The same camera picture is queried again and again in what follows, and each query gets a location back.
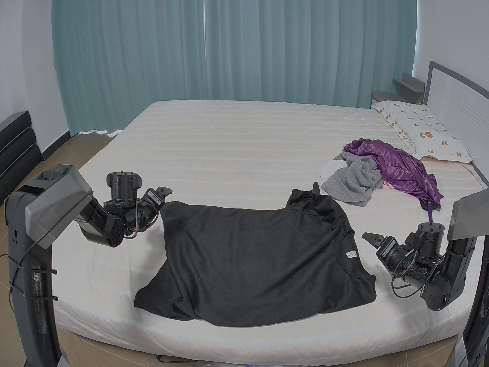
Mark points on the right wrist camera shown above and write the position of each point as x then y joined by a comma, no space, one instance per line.
412,240

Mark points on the grey bedside table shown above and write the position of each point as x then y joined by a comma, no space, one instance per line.
405,90

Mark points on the black T-shirt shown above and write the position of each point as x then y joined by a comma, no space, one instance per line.
248,262

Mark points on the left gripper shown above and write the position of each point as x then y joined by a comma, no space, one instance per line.
153,201

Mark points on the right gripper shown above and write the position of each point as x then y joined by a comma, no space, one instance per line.
391,252

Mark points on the black chest of drawers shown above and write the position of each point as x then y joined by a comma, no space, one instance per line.
17,147

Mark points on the white printed pillow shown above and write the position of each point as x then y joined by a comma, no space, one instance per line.
424,128

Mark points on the purple satin garment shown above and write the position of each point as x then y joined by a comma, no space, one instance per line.
401,166

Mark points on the dark grey garment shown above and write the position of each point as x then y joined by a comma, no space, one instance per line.
429,205

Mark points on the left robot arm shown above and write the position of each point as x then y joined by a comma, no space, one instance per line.
57,201

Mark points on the blue-green curtain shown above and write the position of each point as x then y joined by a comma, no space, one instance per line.
130,52
305,40

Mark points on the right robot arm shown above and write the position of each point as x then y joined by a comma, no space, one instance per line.
458,250

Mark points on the white garment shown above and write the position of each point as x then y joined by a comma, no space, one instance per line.
329,168

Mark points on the bed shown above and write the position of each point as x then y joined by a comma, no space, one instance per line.
229,155

